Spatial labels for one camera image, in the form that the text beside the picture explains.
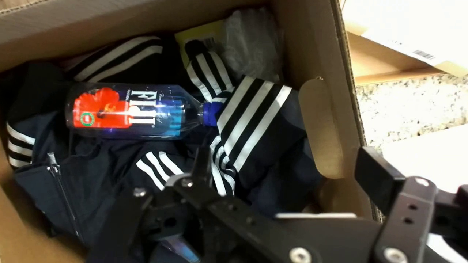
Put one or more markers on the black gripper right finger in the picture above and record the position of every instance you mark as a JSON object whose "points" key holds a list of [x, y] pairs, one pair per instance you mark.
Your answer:
{"points": [[403, 224]]}

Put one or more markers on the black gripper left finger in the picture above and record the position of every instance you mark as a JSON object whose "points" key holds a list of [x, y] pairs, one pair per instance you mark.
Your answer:
{"points": [[205, 214]]}

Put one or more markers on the white cardboard box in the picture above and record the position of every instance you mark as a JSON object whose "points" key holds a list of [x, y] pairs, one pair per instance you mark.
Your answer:
{"points": [[311, 39]]}

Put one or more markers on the dark white-striped Adidas jacket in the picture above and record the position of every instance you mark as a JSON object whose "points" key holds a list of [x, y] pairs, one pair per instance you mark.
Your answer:
{"points": [[96, 166]]}

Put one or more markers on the crumpled clear plastic wrap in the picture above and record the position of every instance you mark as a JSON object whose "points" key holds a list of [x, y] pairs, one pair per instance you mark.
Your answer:
{"points": [[253, 45]]}

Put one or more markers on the yellow packet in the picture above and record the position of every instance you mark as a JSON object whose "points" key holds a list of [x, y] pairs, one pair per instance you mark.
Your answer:
{"points": [[205, 37]]}

